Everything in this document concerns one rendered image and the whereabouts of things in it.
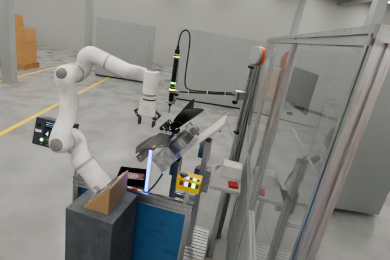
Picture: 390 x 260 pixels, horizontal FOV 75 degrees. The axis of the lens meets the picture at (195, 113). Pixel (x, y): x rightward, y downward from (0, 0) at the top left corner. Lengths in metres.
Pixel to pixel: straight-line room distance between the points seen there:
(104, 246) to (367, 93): 1.49
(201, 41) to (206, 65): 0.69
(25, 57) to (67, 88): 8.42
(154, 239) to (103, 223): 0.63
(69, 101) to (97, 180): 0.48
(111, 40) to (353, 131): 9.06
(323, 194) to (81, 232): 1.38
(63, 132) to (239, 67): 6.47
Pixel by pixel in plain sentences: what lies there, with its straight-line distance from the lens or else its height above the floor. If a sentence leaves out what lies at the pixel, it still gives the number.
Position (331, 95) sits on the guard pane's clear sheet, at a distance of 0.77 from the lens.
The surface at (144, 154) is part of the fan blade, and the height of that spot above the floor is 0.97.
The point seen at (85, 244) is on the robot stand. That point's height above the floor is 0.73.
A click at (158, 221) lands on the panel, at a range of 2.03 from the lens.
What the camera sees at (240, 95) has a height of 1.54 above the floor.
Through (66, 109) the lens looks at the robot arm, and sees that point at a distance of 1.59.
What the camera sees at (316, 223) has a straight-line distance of 0.71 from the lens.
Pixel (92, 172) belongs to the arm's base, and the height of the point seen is 1.13.
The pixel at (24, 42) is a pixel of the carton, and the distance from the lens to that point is 9.93.
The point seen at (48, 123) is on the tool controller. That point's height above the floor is 1.23.
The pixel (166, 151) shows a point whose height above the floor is 1.05.
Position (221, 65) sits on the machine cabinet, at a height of 1.22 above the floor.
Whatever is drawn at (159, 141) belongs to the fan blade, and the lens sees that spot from 1.93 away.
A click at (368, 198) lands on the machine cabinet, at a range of 4.26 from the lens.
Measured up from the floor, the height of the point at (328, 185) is 1.71.
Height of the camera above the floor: 1.98
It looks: 17 degrees down
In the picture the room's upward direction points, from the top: 10 degrees clockwise
